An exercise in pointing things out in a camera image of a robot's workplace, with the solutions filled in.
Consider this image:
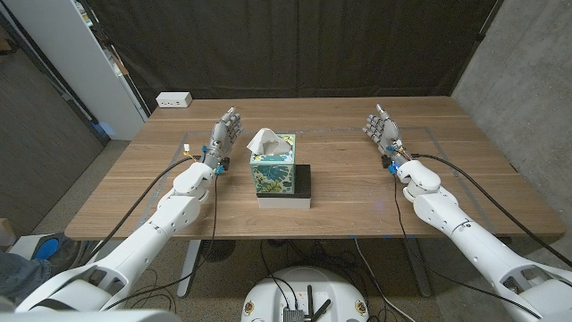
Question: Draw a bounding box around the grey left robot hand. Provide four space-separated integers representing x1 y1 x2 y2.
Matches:
203 106 244 169

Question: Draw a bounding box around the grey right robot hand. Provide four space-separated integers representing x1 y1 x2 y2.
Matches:
362 103 410 166

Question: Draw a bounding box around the white tissue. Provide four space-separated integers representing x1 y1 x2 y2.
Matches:
246 128 292 157

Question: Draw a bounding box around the teal floral tissue box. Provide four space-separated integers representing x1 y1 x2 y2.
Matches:
249 133 297 195

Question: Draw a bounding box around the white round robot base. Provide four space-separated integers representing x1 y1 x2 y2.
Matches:
240 266 371 322

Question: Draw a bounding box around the cardboard box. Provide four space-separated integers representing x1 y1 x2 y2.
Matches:
0 217 17 251

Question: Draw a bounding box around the white power strip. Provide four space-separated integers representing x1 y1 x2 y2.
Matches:
155 91 193 109

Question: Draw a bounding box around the black and white block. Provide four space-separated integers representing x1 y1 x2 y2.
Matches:
257 164 312 210

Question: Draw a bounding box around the round black floor fan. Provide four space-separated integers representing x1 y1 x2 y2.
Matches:
199 239 237 263

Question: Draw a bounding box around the white table leg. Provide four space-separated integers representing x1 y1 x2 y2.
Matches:
177 239 202 300

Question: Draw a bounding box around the grey table leg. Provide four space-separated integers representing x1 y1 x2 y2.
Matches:
404 236 433 299

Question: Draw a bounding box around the white cabinet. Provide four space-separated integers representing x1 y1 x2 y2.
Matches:
2 0 151 142

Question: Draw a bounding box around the black shoe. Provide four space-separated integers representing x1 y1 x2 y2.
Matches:
46 235 86 270

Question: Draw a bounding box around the white platform with blue pads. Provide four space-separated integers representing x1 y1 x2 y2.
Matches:
8 232 68 263

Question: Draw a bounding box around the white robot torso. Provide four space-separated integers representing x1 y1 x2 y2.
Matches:
0 308 182 322

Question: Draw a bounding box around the person's leg in jeans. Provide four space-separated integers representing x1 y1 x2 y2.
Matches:
0 250 55 306

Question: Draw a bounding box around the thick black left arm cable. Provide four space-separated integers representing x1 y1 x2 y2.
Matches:
82 154 203 266

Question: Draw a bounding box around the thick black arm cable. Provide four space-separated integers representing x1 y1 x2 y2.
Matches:
82 154 203 266
410 153 572 268

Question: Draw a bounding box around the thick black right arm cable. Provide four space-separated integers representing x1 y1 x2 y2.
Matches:
410 153 572 268

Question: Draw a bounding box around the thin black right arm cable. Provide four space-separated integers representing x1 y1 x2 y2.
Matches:
392 173 544 319

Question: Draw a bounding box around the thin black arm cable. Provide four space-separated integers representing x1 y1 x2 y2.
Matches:
392 173 544 319
102 172 220 312

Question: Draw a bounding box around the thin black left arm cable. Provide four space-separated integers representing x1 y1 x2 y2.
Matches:
102 172 220 312

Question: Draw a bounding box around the white floor cable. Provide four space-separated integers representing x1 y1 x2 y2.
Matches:
354 236 416 322

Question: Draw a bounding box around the thin black base cable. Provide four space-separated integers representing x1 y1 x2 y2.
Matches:
259 240 299 310

